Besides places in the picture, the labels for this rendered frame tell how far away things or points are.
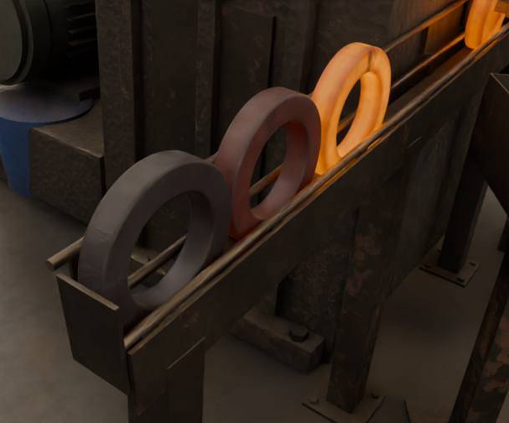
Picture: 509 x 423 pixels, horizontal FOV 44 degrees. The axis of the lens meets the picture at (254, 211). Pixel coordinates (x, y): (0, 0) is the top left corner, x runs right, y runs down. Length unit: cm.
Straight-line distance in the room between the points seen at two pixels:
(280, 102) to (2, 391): 96
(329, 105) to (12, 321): 104
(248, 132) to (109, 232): 20
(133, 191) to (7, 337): 105
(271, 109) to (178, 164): 15
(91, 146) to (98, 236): 124
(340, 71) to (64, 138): 116
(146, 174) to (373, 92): 45
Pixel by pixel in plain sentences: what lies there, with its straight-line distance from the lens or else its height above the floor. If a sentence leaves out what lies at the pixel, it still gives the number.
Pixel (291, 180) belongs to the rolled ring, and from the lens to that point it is 79.
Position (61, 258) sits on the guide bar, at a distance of 60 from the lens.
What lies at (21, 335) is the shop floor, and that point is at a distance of 156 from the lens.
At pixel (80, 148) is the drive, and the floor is 24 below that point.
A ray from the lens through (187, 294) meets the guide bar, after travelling 63.
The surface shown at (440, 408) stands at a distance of 145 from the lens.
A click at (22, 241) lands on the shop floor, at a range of 187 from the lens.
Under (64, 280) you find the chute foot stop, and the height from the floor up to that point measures 67.
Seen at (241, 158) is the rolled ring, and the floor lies 73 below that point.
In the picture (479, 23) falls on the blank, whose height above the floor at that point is 74.
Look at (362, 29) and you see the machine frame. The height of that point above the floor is 74.
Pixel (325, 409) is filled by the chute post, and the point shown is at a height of 1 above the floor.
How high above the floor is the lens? 103
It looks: 31 degrees down
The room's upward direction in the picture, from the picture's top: 5 degrees clockwise
